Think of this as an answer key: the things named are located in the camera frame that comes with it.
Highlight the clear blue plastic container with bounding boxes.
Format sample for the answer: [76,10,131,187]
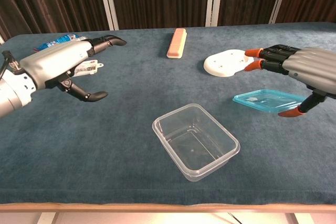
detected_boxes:
[152,102,241,183]

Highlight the left robot hand, black fingers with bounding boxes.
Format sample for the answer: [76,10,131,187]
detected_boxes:
[19,34,128,103]

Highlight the long pink case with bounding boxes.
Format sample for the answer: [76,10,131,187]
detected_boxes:
[166,27,188,59]

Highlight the blue felt table mat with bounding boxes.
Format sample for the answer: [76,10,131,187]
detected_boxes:
[0,22,336,206]

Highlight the white plastic retail blister package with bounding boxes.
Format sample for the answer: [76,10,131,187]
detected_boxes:
[70,59,104,78]

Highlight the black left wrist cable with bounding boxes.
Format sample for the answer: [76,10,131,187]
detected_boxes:
[0,50,22,78]

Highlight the teal plastic container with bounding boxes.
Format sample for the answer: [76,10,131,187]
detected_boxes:
[232,89,307,115]

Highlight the right robot hand, orange fingertips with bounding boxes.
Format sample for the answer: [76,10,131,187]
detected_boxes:
[244,45,336,118]

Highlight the white oval plastic dish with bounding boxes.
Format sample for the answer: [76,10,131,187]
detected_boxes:
[203,48,255,78]

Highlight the blue snack packet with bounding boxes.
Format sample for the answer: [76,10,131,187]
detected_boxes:
[33,33,88,52]

